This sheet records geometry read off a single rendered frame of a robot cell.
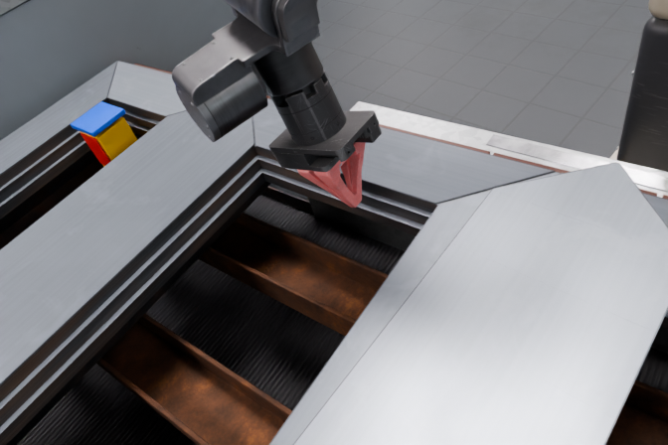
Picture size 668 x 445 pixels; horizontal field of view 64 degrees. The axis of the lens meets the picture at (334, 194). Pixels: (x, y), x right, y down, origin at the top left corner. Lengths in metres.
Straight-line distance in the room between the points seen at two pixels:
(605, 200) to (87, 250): 0.55
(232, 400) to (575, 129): 1.60
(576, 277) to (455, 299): 0.10
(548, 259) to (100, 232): 0.49
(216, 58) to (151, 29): 0.69
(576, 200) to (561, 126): 1.48
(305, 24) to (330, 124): 0.11
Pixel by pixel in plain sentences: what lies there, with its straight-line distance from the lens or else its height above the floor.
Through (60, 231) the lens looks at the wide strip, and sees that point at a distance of 0.73.
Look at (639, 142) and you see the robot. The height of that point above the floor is 0.41.
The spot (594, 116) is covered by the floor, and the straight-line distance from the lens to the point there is 2.09.
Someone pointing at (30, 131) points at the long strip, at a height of 0.86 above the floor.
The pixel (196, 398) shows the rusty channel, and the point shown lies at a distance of 0.72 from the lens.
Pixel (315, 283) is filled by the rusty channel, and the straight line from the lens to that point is 0.75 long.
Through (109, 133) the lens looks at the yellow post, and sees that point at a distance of 0.85.
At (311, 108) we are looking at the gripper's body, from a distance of 0.49.
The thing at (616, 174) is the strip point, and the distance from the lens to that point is 0.59.
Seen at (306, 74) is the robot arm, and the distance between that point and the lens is 0.48.
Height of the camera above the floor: 1.26
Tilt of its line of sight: 43 degrees down
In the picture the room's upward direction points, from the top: 17 degrees counter-clockwise
